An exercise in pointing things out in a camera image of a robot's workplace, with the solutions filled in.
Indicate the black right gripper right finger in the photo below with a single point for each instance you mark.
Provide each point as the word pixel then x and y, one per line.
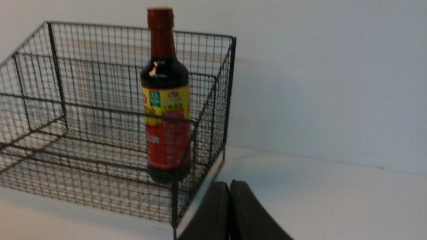
pixel 249 219

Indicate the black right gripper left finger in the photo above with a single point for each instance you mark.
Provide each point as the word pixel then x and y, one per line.
pixel 211 220

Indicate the soy sauce bottle red label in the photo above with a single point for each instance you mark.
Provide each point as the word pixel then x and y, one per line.
pixel 166 102

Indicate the black wire mesh rack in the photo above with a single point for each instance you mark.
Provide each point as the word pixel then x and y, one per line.
pixel 73 121

